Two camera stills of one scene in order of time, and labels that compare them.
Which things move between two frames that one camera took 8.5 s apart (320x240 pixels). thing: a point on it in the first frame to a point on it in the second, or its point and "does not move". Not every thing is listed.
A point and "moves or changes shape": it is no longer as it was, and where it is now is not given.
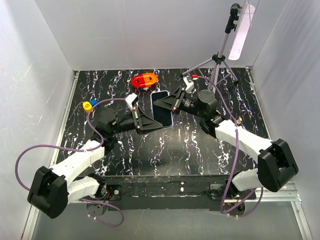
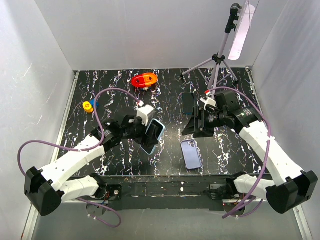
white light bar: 242,31 does not move
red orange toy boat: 145,80 does not move
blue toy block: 93,101 does not move
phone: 162,115 moves or changes shape
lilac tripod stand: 219,58 does not move
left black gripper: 145,122 to 138,120
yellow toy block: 87,106 does not move
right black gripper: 174,101 to 192,126
